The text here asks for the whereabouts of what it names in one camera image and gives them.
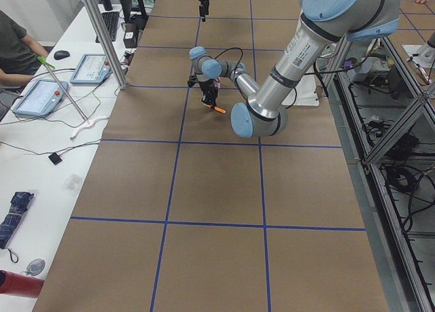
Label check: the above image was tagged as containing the person in grey shirt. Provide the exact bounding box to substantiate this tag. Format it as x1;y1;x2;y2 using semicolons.
0;10;49;88

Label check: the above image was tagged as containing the black monitor stand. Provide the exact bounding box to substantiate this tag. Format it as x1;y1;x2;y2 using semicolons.
120;0;149;25

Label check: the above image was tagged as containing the grabber stick green handle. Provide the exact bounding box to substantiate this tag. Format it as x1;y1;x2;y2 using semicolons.
37;56;89;122

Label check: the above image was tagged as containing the clear plastic bag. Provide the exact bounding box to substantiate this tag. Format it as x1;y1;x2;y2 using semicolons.
61;174;83;196

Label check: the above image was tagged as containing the black keyboard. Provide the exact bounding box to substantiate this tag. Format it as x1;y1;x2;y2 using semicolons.
101;12;120;42

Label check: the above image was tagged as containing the pink mesh pen holder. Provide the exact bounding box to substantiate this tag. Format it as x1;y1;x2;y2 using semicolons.
214;77;221;88

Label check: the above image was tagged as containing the aluminium frame post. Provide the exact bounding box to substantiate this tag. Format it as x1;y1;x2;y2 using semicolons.
82;0;127;90

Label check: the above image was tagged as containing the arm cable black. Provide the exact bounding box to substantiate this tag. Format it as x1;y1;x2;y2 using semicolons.
213;47;244;73

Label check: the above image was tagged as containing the orange highlighter pen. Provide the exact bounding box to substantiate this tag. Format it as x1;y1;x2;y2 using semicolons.
204;103;226;114

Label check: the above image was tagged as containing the blue teach pendant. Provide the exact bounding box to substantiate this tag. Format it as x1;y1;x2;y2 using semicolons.
69;54;111;86
12;79;64;117

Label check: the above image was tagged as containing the red cylinder bottle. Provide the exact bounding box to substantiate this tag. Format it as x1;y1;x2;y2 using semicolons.
0;270;44;298

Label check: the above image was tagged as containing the near blue teach pendant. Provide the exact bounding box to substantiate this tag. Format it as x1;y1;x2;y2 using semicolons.
12;79;64;117

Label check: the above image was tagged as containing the round silver disc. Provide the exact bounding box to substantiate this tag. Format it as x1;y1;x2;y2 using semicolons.
21;258;46;277

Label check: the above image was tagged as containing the small black box device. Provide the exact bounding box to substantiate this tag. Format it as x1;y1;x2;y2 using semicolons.
48;152;63;165

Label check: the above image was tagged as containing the black computer mouse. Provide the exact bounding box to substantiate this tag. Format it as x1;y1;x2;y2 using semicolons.
53;50;71;60

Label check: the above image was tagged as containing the far blue teach pendant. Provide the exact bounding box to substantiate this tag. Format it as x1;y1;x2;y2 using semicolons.
69;54;111;86

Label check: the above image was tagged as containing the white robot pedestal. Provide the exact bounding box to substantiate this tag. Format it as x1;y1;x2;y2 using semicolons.
282;75;319;107

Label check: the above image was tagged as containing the blue folded umbrella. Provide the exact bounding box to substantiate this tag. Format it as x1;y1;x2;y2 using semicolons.
1;192;35;249

